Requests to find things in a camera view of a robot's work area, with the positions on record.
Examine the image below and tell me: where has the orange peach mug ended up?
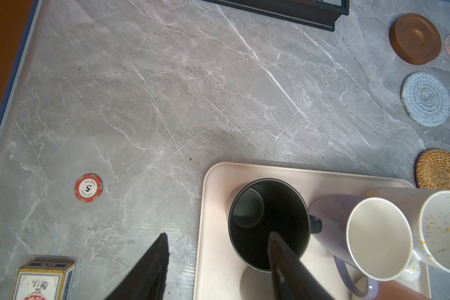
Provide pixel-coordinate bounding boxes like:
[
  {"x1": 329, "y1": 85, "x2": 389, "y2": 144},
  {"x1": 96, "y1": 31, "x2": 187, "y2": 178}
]
[{"x1": 375, "y1": 281, "x2": 430, "y2": 300}]

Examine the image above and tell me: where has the cream white mug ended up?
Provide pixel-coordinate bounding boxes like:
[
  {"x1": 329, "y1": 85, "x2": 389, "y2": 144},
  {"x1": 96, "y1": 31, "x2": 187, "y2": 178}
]
[{"x1": 365, "y1": 187, "x2": 450, "y2": 281}]

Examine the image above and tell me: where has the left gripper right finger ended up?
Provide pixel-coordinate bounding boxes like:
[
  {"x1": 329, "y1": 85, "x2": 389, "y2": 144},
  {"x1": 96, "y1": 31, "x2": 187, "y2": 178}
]
[{"x1": 267, "y1": 232, "x2": 333, "y2": 300}]

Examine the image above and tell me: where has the brown wooden round coaster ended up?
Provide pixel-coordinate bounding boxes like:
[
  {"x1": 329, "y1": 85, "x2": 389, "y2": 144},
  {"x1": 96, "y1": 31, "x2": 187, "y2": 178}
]
[{"x1": 389, "y1": 13, "x2": 442, "y2": 65}]

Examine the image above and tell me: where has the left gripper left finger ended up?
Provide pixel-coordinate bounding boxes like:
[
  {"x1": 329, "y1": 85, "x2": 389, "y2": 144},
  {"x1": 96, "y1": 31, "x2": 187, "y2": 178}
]
[{"x1": 106, "y1": 233, "x2": 170, "y2": 300}]

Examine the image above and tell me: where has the beige rectangular serving tray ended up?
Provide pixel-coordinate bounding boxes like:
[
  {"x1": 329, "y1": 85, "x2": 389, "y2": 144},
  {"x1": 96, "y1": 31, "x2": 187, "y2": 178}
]
[{"x1": 193, "y1": 162, "x2": 412, "y2": 300}]

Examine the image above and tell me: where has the black mug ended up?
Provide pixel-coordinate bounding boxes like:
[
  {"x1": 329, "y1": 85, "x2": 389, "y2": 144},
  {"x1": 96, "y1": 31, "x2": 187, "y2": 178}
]
[{"x1": 225, "y1": 178, "x2": 323, "y2": 273}]

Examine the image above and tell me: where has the black white chessboard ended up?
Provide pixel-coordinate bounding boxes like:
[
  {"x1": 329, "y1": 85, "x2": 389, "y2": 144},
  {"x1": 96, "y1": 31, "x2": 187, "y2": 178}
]
[{"x1": 209, "y1": 0, "x2": 350, "y2": 32}]

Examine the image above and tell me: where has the playing card box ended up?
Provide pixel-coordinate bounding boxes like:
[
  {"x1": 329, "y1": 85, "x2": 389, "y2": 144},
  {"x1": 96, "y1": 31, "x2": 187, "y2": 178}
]
[{"x1": 12, "y1": 258, "x2": 76, "y2": 300}]

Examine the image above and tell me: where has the blue woven round coaster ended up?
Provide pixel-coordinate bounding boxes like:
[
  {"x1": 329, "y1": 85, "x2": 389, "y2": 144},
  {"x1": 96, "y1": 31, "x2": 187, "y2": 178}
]
[{"x1": 401, "y1": 72, "x2": 450, "y2": 128}]

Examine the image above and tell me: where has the woven rattan round coaster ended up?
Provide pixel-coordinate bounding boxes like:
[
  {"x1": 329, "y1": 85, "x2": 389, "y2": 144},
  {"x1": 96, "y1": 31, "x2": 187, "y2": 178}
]
[{"x1": 414, "y1": 149, "x2": 450, "y2": 191}]

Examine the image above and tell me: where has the small red round sticker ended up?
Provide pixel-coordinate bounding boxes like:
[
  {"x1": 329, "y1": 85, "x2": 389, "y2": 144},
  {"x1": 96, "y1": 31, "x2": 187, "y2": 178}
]
[{"x1": 74, "y1": 173, "x2": 103, "y2": 203}]

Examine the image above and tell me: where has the white mug purple handle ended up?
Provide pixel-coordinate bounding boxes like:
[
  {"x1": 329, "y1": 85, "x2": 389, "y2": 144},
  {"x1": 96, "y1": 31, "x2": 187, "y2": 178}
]
[{"x1": 309, "y1": 194, "x2": 413, "y2": 300}]

